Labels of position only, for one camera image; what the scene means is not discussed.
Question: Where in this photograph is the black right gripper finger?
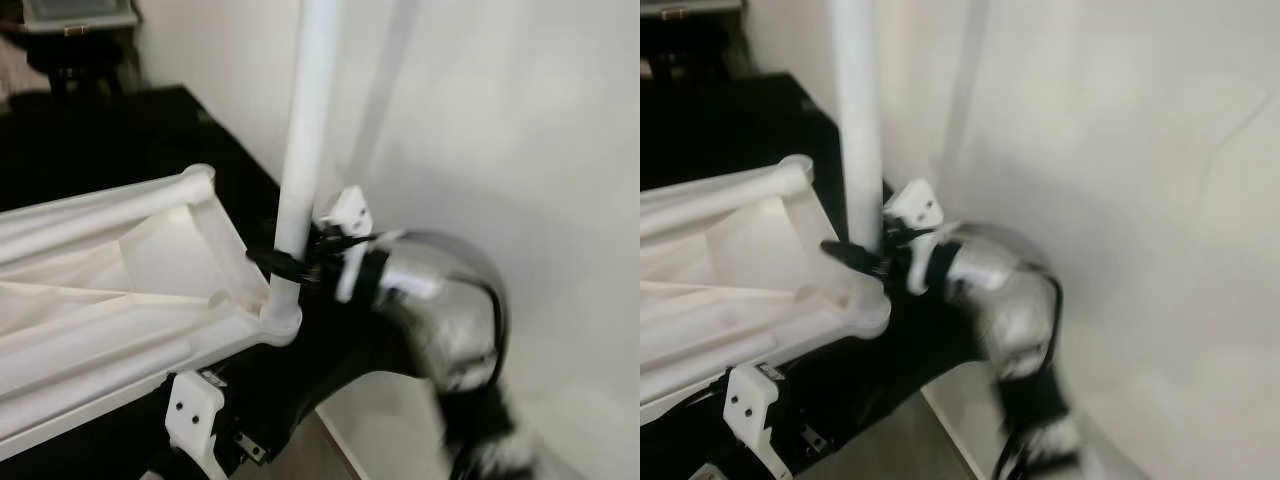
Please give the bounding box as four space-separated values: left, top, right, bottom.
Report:
245 245 306 286
820 240 886 279

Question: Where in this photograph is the white plastic table top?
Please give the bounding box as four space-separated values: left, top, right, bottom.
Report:
640 153 893 426
0 163 303 466

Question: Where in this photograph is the black tablecloth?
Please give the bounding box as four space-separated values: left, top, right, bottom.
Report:
640 70 1001 480
0 85 421 480

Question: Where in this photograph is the black stool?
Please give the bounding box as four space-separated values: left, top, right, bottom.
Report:
660 45 736 79
45 62 126 96

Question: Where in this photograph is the black bowl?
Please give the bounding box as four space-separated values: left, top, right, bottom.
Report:
22 30 133 69
640 15 746 46

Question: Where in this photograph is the clear plastic storage box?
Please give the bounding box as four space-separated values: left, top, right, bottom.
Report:
20 0 141 36
640 0 746 19

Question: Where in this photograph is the white checked cloth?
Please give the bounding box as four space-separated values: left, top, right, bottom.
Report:
0 35 29 101

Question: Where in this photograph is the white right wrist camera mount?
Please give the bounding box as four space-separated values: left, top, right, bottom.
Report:
882 178 946 296
318 185 376 304

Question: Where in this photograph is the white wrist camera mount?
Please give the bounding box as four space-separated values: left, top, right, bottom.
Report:
722 363 781 479
318 185 376 304
882 178 946 296
165 370 226 479

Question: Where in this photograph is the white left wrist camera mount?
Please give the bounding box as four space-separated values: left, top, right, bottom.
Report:
722 363 781 479
165 370 226 479

